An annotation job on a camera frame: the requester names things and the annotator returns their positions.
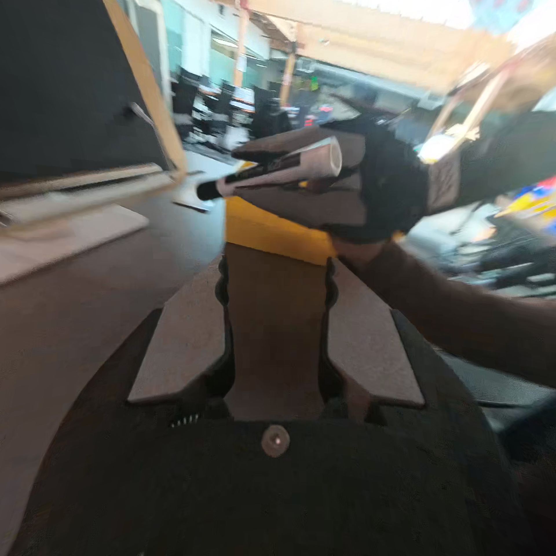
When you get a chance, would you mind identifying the black dry erase marker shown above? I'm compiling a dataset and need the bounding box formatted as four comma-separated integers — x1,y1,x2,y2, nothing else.
196,136,344,202

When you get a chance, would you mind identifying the person's right forearm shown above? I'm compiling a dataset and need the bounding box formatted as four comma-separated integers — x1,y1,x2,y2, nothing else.
332,239,556,389

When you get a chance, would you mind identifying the white metal stand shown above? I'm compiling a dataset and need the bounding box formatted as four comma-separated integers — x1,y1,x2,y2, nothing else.
0,163,174,285

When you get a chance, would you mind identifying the yellow plastic bin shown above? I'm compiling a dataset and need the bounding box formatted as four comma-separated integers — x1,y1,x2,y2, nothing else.
225,162,339,266

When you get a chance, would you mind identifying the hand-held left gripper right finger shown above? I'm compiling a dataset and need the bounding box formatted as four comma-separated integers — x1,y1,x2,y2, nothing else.
318,257,426,421

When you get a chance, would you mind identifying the person's torso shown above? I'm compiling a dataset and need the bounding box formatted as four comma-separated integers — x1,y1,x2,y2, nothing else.
500,391,556,556

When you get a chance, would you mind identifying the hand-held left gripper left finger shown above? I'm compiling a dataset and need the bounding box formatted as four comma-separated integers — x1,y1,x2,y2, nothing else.
127,255,236,404

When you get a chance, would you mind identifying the grey mesh office chair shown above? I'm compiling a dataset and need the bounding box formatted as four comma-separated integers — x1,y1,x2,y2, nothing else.
439,352,554,407

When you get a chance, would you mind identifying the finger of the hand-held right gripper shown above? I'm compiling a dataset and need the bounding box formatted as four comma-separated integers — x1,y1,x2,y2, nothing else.
241,176,369,231
231,126,367,170

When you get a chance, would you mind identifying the black wood-framed board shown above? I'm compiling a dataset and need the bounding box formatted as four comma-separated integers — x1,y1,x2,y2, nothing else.
0,0,188,192

